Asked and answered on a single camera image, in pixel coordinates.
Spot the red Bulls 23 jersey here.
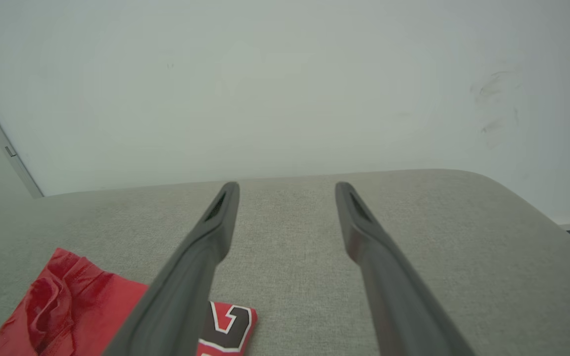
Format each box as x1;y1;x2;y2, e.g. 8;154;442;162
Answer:
0;247;258;356

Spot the grey fabric sofa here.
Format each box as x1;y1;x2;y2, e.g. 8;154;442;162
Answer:
0;169;570;356

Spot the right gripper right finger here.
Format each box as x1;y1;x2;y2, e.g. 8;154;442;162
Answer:
334;181;475;356

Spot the grey metal wall trim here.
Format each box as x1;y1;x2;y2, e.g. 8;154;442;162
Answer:
0;69;45;199

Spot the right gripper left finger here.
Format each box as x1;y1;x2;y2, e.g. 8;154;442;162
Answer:
102;181;240;356

